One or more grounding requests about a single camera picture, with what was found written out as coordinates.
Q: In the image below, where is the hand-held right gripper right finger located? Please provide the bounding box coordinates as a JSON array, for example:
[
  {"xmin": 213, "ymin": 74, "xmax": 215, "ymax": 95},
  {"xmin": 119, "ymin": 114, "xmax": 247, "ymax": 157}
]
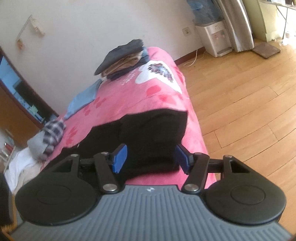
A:
[{"xmin": 174, "ymin": 144, "xmax": 251, "ymax": 194}]

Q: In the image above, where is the folded light blue cloth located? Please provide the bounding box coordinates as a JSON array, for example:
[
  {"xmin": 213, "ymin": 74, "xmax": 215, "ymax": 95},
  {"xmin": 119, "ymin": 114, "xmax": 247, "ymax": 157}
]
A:
[{"xmin": 63, "ymin": 79, "xmax": 103, "ymax": 120}]

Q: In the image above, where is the beige curtain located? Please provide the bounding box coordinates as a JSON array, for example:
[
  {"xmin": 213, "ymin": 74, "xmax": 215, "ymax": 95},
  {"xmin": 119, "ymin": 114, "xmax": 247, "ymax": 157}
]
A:
[{"xmin": 213, "ymin": 0, "xmax": 255, "ymax": 53}]

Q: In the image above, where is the white garment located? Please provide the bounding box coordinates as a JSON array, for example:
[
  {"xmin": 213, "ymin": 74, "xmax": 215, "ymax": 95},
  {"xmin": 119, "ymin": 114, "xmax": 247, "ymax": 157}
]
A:
[{"xmin": 5, "ymin": 147, "xmax": 44, "ymax": 193}]

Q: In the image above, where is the wooden door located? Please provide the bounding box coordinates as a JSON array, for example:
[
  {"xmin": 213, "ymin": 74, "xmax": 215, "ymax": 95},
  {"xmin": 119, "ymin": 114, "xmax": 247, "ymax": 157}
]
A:
[
  {"xmin": 0, "ymin": 86, "xmax": 43, "ymax": 147},
  {"xmin": 0, "ymin": 46, "xmax": 60, "ymax": 121}
]

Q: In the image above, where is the folded navy garment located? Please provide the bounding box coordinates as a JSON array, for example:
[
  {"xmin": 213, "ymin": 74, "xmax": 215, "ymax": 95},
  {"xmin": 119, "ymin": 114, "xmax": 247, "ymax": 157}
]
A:
[{"xmin": 107, "ymin": 47, "xmax": 148, "ymax": 80}]

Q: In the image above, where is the plaid shirt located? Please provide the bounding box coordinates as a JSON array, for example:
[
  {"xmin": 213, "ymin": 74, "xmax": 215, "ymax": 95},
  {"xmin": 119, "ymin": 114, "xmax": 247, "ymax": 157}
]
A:
[{"xmin": 43, "ymin": 119, "xmax": 67, "ymax": 155}]

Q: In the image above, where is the beige garment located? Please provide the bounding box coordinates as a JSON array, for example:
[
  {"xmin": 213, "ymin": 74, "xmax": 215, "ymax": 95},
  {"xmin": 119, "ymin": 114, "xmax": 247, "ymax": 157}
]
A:
[{"xmin": 14, "ymin": 162, "xmax": 48, "ymax": 195}]

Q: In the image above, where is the pink floral blanket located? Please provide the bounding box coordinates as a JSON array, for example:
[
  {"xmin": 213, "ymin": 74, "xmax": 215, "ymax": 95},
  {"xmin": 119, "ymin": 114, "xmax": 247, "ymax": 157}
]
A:
[{"xmin": 39, "ymin": 46, "xmax": 220, "ymax": 187}]

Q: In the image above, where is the stack of folded dark clothes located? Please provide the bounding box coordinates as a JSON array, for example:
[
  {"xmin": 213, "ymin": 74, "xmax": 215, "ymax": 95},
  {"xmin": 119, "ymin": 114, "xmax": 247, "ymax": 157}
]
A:
[{"xmin": 94, "ymin": 39, "xmax": 144, "ymax": 75}]

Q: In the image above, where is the white power cable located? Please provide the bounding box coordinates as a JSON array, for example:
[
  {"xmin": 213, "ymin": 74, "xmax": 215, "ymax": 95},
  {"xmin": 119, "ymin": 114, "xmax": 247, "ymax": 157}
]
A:
[{"xmin": 184, "ymin": 48, "xmax": 208, "ymax": 67}]

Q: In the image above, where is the brown floor mat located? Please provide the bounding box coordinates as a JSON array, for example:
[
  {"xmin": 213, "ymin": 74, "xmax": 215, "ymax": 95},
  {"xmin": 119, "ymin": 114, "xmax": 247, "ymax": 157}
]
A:
[{"xmin": 253, "ymin": 42, "xmax": 282, "ymax": 60}]

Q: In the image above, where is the grey sweatshirt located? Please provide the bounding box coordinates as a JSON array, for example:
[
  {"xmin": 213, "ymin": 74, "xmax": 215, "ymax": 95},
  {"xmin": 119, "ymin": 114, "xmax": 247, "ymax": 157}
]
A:
[{"xmin": 27, "ymin": 132, "xmax": 50, "ymax": 161}]

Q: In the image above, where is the black t-shirt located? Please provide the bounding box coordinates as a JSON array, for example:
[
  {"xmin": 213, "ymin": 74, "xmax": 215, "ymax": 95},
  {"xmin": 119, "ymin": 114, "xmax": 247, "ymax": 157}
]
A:
[{"xmin": 77, "ymin": 111, "xmax": 188, "ymax": 184}]

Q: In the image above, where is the white water dispenser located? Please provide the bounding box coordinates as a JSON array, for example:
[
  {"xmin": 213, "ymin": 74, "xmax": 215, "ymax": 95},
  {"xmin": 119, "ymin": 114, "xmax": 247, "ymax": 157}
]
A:
[{"xmin": 194, "ymin": 20, "xmax": 233, "ymax": 58}]

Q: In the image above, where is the white wall rail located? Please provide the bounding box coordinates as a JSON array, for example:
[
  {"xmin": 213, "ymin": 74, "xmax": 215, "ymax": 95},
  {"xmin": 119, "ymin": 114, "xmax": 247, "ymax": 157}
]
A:
[{"xmin": 16, "ymin": 15, "xmax": 46, "ymax": 49}]

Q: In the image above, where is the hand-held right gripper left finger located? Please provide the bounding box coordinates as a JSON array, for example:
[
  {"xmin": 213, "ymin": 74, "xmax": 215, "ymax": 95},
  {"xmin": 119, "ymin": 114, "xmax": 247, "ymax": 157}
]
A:
[{"xmin": 50, "ymin": 144, "xmax": 128, "ymax": 194}]

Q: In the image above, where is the folded tan garment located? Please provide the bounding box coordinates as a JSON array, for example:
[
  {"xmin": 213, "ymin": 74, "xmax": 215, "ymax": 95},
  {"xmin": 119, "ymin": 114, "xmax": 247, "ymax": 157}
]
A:
[{"xmin": 103, "ymin": 52, "xmax": 145, "ymax": 77}]

